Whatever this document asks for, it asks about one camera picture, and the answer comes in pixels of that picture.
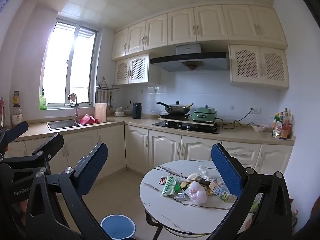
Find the black range hood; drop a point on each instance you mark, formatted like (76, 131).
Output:
(190, 60)

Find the black electric kettle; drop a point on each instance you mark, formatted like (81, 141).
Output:
(137, 111)

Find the red checkered snack packet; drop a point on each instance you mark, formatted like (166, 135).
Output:
(163, 180)

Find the white label glass bottle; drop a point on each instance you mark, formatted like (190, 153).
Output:
(17, 116)

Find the pink white bowl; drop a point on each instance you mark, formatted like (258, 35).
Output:
(260, 127)

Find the green plastic bottle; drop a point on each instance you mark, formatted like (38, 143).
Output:
(43, 102)

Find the round white marble table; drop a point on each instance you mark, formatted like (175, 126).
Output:
(162, 205)

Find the black gas stove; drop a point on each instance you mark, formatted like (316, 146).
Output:
(185, 127)

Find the group of condiment bottles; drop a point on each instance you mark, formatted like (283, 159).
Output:
(283, 127)

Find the clear plastic wrap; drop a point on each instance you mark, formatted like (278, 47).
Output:
(203, 171)

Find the white wall outlet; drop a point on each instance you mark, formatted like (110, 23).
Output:
(256, 110)

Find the wall utensil rack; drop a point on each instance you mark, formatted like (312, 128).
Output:
(107, 88)

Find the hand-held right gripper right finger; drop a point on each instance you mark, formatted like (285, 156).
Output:
(225, 170)

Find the stack of white bowls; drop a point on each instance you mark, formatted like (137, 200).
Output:
(120, 111)

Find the steel kitchen sink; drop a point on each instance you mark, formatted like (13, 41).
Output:
(62, 124)

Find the cream upper wall cabinets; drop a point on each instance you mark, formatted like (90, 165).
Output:
(207, 25)

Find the small clear plastic wrapper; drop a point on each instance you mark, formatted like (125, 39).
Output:
(181, 195)

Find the steel kitchen faucet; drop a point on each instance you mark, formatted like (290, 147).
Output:
(76, 110)

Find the black wok with lid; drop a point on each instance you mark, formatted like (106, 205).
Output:
(176, 109)

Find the wooden cutting board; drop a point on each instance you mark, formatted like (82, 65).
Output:
(100, 112)

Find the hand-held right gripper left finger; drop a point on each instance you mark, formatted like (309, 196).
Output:
(93, 167)

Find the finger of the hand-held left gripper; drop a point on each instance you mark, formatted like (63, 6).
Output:
(48, 145)
(16, 130)

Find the yellow label sauce bottle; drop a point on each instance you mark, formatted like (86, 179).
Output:
(16, 98)

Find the light green snack wrapper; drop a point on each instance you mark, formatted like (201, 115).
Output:
(169, 186)

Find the kitchen window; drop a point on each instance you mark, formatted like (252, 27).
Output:
(80, 67)

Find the green electric cooker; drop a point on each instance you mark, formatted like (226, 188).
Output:
(203, 115)

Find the yellow printed snack bag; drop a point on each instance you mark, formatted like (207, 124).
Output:
(212, 188)

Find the cream lattice door cabinet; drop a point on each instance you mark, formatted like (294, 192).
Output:
(260, 66)
(137, 70)

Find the pink plastic bag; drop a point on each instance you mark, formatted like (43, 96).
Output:
(197, 193)

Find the black induction cooker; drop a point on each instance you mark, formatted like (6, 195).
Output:
(175, 116)

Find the red plastic basin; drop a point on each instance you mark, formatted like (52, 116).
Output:
(87, 119)

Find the light wooden board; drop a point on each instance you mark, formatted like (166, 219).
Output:
(212, 124)

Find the blue plastic trash bin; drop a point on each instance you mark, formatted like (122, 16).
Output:
(117, 226)

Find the green white printed packet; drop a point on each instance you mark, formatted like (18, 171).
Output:
(221, 192)

